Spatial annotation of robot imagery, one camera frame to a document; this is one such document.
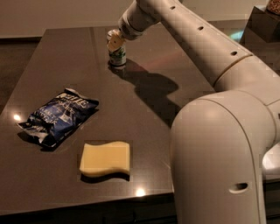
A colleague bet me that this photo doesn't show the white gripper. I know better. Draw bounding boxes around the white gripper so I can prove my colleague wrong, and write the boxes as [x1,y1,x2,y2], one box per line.
[107,1,160,52]

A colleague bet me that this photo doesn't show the green 7up soda can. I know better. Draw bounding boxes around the green 7up soda can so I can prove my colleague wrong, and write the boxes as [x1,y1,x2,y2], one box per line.
[106,28,128,67]

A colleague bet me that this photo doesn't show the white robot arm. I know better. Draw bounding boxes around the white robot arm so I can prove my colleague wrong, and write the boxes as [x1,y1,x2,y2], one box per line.
[108,0,280,224]

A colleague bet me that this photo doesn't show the blue chip bag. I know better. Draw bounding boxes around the blue chip bag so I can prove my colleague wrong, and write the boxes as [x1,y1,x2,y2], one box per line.
[18,88,99,148]

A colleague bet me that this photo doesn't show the yellow sponge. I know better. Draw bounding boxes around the yellow sponge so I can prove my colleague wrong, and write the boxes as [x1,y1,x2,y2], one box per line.
[80,141,130,178]

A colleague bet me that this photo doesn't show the dark box with snacks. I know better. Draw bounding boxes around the dark box with snacks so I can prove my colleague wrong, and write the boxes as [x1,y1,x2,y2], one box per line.
[241,0,280,44]

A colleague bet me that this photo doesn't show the dark cabinet drawers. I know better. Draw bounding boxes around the dark cabinet drawers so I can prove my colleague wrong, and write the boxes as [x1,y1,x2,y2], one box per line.
[0,180,280,224]

